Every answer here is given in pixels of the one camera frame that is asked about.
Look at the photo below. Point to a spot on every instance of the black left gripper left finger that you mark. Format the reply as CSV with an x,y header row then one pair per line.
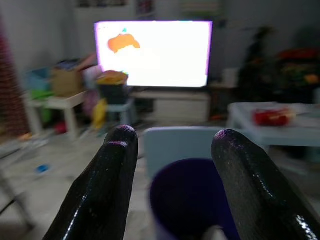
x,y
105,187

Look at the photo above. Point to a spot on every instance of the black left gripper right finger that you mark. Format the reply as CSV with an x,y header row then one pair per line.
x,y
250,187

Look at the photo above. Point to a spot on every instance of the purple rubbish bin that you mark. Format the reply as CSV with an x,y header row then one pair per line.
x,y
187,195

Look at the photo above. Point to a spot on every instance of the blue storage bin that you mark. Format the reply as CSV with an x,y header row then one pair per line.
x,y
37,78

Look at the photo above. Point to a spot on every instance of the small blue floor object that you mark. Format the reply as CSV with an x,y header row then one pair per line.
x,y
42,168

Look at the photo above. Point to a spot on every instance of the small white kids table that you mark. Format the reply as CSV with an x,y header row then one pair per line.
x,y
287,132

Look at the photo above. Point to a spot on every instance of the red snack bag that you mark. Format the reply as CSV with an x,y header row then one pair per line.
x,y
271,117

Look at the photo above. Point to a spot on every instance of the yellow toy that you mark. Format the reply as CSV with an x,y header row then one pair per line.
x,y
99,113

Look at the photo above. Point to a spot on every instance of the light blue stool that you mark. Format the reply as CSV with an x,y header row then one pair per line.
x,y
122,110

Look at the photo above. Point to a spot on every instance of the white side table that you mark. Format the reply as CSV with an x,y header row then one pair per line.
x,y
67,102

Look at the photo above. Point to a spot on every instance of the black bucket with toys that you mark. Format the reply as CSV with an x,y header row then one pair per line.
x,y
113,87

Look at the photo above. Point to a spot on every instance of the white television stand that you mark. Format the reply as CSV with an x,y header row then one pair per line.
x,y
180,105

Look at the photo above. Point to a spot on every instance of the brown cardboard box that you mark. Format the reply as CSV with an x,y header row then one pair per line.
x,y
66,81

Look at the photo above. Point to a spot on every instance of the dark decorated tree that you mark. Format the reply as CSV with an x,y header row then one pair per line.
x,y
257,67

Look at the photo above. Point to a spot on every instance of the flat screen television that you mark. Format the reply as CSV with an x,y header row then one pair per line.
x,y
160,55

